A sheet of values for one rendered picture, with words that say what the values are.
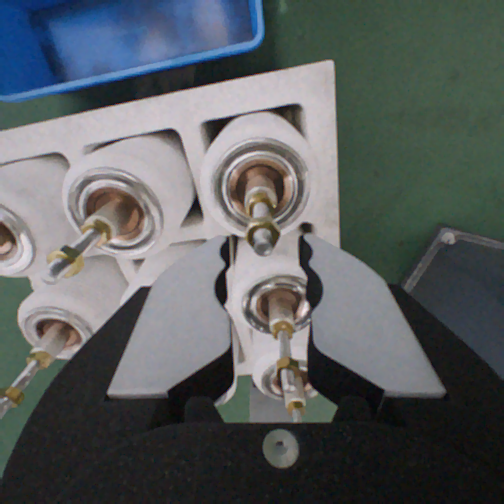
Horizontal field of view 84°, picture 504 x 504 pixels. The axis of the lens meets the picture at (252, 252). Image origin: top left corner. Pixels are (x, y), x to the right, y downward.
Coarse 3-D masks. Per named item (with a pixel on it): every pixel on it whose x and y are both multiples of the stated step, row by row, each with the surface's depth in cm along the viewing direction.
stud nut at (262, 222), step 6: (264, 216) 15; (252, 222) 14; (258, 222) 14; (264, 222) 14; (270, 222) 14; (252, 228) 14; (258, 228) 14; (264, 228) 14; (270, 228) 14; (276, 228) 15; (246, 234) 15; (252, 234) 15; (276, 234) 15; (246, 240) 15; (252, 240) 15; (276, 240) 15; (252, 246) 15
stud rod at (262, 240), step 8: (256, 208) 17; (264, 208) 17; (256, 216) 16; (256, 232) 14; (264, 232) 14; (256, 240) 14; (264, 240) 13; (272, 240) 14; (256, 248) 14; (264, 248) 14; (272, 248) 14; (264, 256) 14
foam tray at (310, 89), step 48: (192, 96) 25; (240, 96) 25; (288, 96) 25; (0, 144) 27; (48, 144) 27; (96, 144) 29; (192, 144) 27; (336, 144) 27; (336, 192) 29; (336, 240) 32; (240, 336) 40
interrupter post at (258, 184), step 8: (256, 176) 21; (264, 176) 21; (248, 184) 21; (256, 184) 19; (264, 184) 19; (272, 184) 21; (248, 192) 19; (256, 192) 19; (264, 192) 19; (272, 192) 19; (248, 200) 19
